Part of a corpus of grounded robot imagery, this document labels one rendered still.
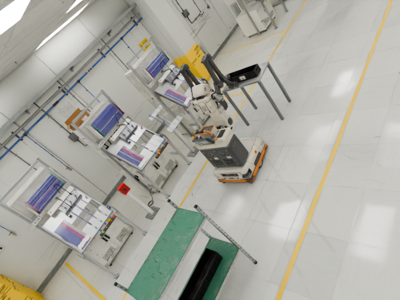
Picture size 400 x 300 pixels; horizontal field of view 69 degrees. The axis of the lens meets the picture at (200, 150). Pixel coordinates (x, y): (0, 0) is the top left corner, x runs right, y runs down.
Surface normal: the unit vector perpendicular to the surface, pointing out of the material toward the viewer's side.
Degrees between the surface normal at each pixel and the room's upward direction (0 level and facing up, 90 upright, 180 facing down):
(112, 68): 90
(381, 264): 0
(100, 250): 90
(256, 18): 90
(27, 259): 90
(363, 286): 0
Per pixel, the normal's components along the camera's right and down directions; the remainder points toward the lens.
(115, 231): 0.66, 0.01
